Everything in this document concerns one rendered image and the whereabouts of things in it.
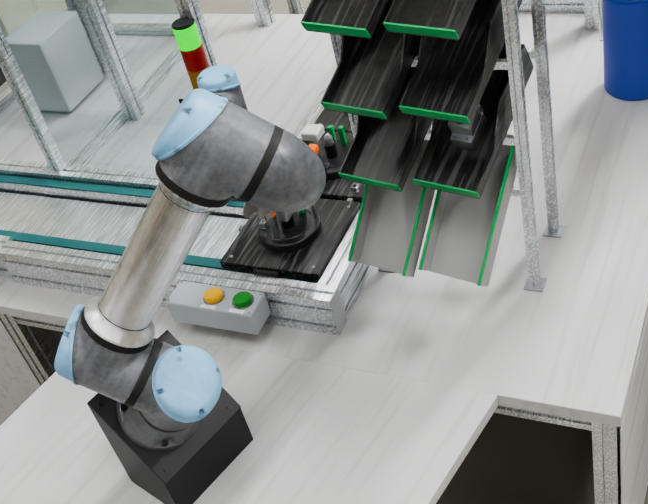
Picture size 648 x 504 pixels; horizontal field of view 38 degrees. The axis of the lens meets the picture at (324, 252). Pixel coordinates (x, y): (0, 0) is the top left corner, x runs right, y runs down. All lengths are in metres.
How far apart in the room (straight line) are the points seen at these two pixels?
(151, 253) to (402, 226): 0.66
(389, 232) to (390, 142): 0.19
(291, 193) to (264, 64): 1.68
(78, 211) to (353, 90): 1.00
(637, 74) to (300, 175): 1.33
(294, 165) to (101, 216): 1.20
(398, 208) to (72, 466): 0.82
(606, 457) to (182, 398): 0.83
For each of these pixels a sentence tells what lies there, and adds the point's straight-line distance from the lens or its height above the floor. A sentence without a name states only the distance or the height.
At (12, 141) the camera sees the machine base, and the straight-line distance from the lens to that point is 3.05.
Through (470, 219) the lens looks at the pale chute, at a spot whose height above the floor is 1.07.
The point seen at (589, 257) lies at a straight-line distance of 2.06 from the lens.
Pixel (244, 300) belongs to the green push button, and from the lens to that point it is 1.95.
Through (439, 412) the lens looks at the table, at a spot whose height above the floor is 0.86.
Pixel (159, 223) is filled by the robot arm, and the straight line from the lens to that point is 1.37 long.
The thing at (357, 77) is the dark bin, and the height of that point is 1.38.
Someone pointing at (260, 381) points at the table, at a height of 0.86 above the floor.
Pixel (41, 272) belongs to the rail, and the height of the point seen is 0.91.
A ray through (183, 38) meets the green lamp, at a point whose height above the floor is 1.39.
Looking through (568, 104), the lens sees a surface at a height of 0.86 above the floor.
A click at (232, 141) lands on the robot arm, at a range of 1.28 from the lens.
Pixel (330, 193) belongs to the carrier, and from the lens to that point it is 2.16.
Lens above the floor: 2.25
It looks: 40 degrees down
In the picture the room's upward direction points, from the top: 16 degrees counter-clockwise
